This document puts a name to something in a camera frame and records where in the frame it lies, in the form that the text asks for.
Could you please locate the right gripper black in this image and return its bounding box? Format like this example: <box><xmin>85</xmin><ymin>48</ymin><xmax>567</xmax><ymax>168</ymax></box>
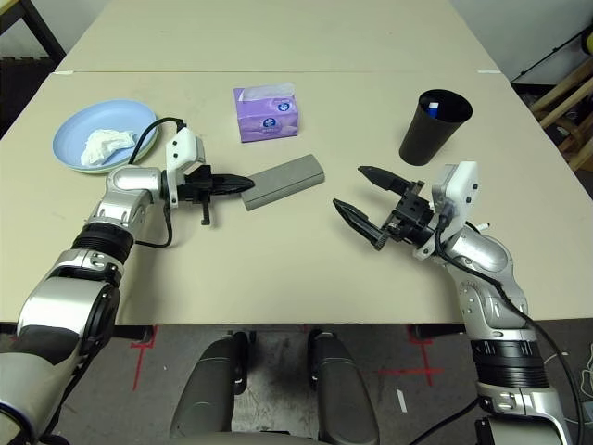
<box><xmin>332</xmin><ymin>164</ymin><xmax>439</xmax><ymax>254</ymax></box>

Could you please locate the grey right robot leg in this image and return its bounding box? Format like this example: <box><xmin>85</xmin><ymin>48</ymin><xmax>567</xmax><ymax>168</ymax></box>
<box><xmin>308</xmin><ymin>328</ymin><xmax>381</xmax><ymax>445</ymax></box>

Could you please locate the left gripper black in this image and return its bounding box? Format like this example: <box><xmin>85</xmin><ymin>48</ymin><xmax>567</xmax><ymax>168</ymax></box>
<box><xmin>178</xmin><ymin>164</ymin><xmax>256</xmax><ymax>227</ymax></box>

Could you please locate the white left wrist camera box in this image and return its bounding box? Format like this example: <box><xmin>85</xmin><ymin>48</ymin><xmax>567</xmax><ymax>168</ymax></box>
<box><xmin>164</xmin><ymin>127</ymin><xmax>207</xmax><ymax>208</ymax></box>

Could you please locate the grey glasses case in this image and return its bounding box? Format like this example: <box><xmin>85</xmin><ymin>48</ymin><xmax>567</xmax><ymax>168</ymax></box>
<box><xmin>240</xmin><ymin>155</ymin><xmax>326</xmax><ymax>212</ymax></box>

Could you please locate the blue plastic plate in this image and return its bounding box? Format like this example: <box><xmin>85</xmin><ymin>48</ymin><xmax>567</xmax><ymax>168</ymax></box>
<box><xmin>52</xmin><ymin>98</ymin><xmax>158</xmax><ymax>172</ymax></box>

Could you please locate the red floor tape cross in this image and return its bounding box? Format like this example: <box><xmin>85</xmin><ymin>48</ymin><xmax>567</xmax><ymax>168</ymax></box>
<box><xmin>377</xmin><ymin>340</ymin><xmax>444</xmax><ymax>386</ymax></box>
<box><xmin>129</xmin><ymin>326</ymin><xmax>158</xmax><ymax>390</ymax></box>

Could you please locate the grey robot leg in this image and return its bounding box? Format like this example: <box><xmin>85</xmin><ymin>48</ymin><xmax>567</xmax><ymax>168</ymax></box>
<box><xmin>170</xmin><ymin>331</ymin><xmax>256</xmax><ymax>439</ymax></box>
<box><xmin>308</xmin><ymin>328</ymin><xmax>381</xmax><ymax>445</ymax></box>

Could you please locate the black plastic cup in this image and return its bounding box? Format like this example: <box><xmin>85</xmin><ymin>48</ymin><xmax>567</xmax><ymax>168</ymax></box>
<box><xmin>398</xmin><ymin>88</ymin><xmax>473</xmax><ymax>167</ymax></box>

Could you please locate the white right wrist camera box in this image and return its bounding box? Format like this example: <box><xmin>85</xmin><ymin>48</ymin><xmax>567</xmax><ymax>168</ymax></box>
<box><xmin>414</xmin><ymin>160</ymin><xmax>479</xmax><ymax>259</ymax></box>

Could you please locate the purple tissue box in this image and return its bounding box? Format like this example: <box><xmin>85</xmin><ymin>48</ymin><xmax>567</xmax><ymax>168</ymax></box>
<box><xmin>233</xmin><ymin>82</ymin><xmax>300</xmax><ymax>144</ymax></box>

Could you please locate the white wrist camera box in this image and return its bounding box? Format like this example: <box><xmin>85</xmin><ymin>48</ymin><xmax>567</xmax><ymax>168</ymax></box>
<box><xmin>414</xmin><ymin>160</ymin><xmax>479</xmax><ymax>259</ymax></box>
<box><xmin>164</xmin><ymin>127</ymin><xmax>207</xmax><ymax>208</ymax></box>

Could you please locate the white tissue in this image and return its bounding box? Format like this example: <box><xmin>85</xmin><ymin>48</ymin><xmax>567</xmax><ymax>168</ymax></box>
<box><xmin>80</xmin><ymin>128</ymin><xmax>138</xmax><ymax>166</ymax></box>

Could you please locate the grey left robot leg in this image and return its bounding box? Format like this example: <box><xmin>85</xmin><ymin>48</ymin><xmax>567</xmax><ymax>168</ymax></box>
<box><xmin>170</xmin><ymin>331</ymin><xmax>256</xmax><ymax>439</ymax></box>

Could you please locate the wooden furniture frame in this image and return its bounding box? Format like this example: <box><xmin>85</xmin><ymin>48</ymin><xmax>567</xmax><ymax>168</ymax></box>
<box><xmin>527</xmin><ymin>59</ymin><xmax>593</xmax><ymax>172</ymax></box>

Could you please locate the black framed yellow edged table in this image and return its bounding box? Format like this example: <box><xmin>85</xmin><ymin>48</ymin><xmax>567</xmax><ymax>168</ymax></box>
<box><xmin>0</xmin><ymin>0</ymin><xmax>66</xmax><ymax>59</ymax></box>

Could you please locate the black foam floor mat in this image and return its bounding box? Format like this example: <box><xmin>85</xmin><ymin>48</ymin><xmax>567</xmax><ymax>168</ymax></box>
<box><xmin>0</xmin><ymin>55</ymin><xmax>57</xmax><ymax>140</ymax></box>

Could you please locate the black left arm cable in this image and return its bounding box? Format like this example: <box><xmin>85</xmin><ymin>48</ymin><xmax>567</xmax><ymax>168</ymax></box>
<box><xmin>127</xmin><ymin>118</ymin><xmax>187</xmax><ymax>248</ymax></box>

